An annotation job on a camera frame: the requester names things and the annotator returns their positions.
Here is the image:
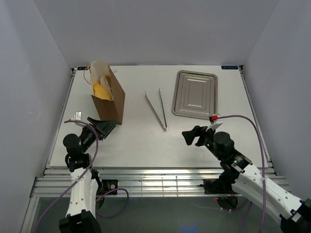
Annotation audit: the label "breaded oval fake bread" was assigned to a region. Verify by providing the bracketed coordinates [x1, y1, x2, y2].
[93, 83, 112, 100]

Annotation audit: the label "metal baking tray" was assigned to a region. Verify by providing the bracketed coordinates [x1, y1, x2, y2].
[172, 70, 218, 119]

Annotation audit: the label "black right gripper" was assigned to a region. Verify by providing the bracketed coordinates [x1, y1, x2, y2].
[182, 124, 223, 161]

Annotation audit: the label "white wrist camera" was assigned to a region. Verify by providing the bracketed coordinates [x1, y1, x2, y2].
[64, 111, 85, 125]
[206, 115, 223, 132]

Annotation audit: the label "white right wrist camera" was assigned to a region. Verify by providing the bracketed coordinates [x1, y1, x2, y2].
[206, 115, 223, 132]

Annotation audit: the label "metal tongs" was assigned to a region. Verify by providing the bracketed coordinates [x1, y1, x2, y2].
[144, 88, 168, 132]

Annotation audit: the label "brown paper bag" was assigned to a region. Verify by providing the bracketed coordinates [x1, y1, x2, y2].
[83, 60, 125, 125]

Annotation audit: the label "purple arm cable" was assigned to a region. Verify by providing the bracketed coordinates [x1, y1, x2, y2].
[218, 114, 266, 233]
[33, 118, 130, 233]

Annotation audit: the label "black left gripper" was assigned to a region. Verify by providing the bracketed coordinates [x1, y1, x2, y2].
[80, 117, 118, 152]

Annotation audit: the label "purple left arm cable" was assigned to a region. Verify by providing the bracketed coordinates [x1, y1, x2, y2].
[33, 118, 130, 233]

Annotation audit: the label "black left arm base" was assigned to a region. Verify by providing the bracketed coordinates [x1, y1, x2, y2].
[97, 179, 119, 195]

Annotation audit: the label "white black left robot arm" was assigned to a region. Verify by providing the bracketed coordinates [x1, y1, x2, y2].
[59, 117, 116, 233]

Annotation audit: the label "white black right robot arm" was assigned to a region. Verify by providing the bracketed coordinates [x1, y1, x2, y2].
[182, 126, 311, 233]

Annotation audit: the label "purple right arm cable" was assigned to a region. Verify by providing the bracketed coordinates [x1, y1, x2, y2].
[218, 114, 266, 233]

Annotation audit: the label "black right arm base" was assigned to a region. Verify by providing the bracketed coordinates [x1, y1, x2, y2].
[199, 178, 236, 195]

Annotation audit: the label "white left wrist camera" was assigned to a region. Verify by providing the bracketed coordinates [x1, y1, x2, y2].
[64, 111, 85, 125]

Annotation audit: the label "long white fake bread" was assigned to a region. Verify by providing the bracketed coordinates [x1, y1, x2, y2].
[100, 76, 112, 92]

